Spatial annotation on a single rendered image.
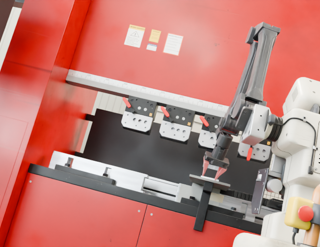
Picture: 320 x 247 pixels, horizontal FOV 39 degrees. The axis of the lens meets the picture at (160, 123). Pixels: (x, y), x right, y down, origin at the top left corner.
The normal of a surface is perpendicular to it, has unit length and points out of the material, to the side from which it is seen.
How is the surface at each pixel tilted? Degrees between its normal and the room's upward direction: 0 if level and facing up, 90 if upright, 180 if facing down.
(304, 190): 82
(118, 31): 90
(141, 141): 90
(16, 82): 90
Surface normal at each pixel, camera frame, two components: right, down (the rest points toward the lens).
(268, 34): 0.18, -0.29
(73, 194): -0.08, -0.21
